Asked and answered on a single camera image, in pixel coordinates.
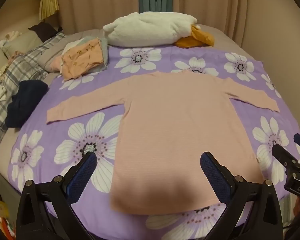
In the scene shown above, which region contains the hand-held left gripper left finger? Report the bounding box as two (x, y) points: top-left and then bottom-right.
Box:
(16, 151), (98, 240)

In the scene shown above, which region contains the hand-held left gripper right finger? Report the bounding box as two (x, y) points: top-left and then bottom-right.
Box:
(200, 151), (283, 240)

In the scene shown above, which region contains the pink long-sleeve shirt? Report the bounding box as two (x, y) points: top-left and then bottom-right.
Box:
(46, 70), (280, 215)

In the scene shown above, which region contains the navy garment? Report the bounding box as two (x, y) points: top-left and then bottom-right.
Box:
(5, 79), (49, 130)

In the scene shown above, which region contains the peach printed folded garment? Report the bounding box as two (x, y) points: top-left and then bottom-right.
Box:
(61, 39), (106, 81)

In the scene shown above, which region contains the plaid quilt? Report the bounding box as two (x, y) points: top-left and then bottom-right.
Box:
(0, 31), (66, 153)

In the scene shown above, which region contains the grey folded cloth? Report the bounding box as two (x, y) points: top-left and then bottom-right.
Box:
(76, 36), (111, 73)

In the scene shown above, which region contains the purple floral blanket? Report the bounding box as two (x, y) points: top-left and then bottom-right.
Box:
(10, 44), (300, 240)

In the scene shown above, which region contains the orange plush cloth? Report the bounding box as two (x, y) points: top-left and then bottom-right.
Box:
(174, 24), (215, 48)

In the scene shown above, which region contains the grey pillow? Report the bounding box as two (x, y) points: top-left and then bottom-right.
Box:
(1, 31), (44, 58)

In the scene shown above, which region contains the dark brown cloth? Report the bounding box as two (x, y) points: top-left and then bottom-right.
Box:
(27, 22), (63, 43)

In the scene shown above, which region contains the white plush pillow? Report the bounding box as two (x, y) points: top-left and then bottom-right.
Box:
(102, 11), (198, 47)

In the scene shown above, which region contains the beige curtain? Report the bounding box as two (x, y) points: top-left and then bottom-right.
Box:
(54, 0), (250, 46)

